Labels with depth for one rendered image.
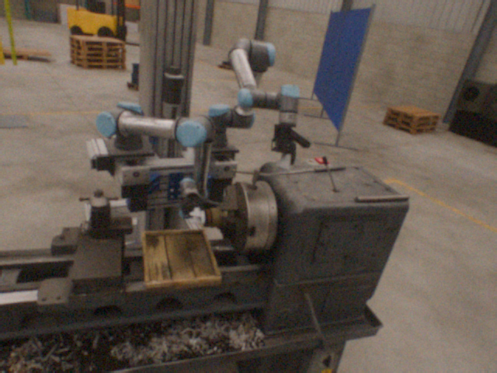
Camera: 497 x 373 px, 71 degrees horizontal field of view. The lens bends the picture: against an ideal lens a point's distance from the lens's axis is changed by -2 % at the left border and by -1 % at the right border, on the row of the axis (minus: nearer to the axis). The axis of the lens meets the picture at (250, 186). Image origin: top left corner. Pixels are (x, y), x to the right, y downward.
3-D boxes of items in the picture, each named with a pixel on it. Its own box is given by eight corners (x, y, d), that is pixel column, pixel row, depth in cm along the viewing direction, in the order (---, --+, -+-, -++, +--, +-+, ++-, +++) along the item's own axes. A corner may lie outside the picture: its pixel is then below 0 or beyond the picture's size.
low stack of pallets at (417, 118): (405, 121, 943) (411, 105, 924) (436, 131, 886) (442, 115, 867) (380, 123, 866) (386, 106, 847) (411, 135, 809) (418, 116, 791)
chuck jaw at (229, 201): (241, 210, 157) (239, 184, 160) (244, 208, 153) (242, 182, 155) (217, 210, 153) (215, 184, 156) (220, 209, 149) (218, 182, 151)
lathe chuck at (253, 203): (241, 221, 177) (251, 168, 161) (259, 266, 152) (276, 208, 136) (223, 222, 174) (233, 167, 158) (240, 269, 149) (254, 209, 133)
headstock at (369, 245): (339, 220, 209) (358, 160, 193) (389, 273, 170) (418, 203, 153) (245, 224, 189) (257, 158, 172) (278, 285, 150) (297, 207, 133)
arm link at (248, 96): (224, 31, 168) (244, 92, 138) (246, 34, 172) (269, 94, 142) (220, 53, 177) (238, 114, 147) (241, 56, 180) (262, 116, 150)
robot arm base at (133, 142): (112, 141, 187) (111, 123, 183) (140, 141, 195) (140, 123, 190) (116, 151, 176) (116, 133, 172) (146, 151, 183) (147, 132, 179)
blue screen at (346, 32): (297, 97, 1002) (316, 7, 900) (324, 102, 1004) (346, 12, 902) (314, 143, 631) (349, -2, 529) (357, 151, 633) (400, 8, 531)
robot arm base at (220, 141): (198, 139, 211) (199, 123, 207) (221, 139, 218) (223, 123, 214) (207, 148, 199) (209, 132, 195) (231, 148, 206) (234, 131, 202)
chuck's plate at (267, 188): (247, 221, 178) (259, 168, 162) (267, 266, 153) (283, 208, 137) (241, 221, 177) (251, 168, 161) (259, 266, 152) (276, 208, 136)
